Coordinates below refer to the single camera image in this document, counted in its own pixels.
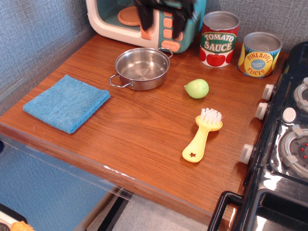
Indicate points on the green toy pear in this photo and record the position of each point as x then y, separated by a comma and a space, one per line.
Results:
197, 88

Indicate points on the black toy stove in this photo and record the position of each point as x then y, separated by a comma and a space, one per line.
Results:
276, 183

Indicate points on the yellow toy dish brush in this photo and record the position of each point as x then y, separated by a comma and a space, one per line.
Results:
209, 120

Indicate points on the tomato sauce can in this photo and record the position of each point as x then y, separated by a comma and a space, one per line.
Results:
218, 38

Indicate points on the toy microwave teal white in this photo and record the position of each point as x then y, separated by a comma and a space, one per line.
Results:
119, 20

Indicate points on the small stainless steel pot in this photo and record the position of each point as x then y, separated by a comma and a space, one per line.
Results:
141, 69

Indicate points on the white stove knob middle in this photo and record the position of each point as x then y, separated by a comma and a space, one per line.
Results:
261, 110

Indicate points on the white stove knob upper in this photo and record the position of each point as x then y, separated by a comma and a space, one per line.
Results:
267, 92

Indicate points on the white stove knob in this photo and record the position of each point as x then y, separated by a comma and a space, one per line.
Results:
246, 153
267, 92
261, 110

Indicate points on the pineapple slices can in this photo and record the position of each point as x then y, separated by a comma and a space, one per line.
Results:
259, 54

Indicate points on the black oven door handle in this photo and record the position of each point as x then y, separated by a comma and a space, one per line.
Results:
227, 197

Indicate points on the blue folded cloth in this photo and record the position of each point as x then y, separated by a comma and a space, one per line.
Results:
67, 104

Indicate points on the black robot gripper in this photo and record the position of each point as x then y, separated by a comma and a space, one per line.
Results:
182, 13

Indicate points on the white stove knob lower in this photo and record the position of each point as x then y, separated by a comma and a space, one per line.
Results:
246, 153

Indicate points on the orange fuzzy object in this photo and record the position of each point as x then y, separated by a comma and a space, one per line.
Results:
16, 226

